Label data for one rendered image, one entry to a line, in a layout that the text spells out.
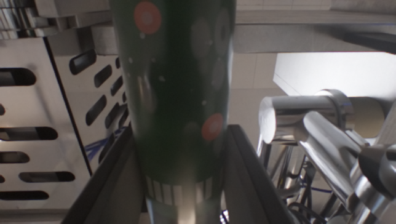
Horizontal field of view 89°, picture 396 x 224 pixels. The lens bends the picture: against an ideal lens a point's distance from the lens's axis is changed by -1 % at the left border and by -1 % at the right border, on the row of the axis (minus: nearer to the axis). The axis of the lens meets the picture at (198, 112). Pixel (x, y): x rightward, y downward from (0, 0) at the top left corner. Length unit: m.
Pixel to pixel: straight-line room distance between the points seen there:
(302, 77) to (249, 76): 1.34
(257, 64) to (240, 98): 0.30
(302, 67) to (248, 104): 1.45
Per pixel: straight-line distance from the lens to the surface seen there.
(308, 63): 0.35
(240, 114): 1.82
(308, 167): 0.27
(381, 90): 0.25
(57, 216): 0.21
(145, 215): 0.24
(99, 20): 0.18
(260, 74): 1.71
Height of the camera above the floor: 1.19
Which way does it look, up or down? 28 degrees up
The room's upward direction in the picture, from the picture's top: 180 degrees clockwise
